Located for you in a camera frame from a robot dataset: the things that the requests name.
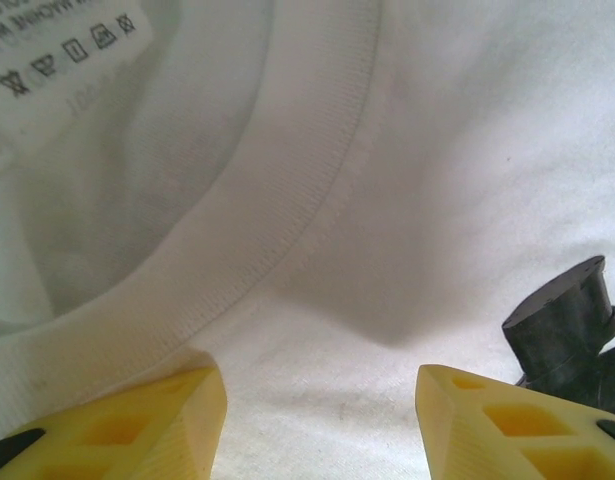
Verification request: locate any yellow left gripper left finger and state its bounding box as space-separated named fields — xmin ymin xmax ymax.
xmin=0 ymin=365 xmax=229 ymax=480

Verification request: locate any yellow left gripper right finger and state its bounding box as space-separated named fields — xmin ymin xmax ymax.
xmin=417 ymin=364 xmax=615 ymax=480

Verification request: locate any white t-shirt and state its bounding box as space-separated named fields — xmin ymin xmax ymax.
xmin=0 ymin=0 xmax=615 ymax=480

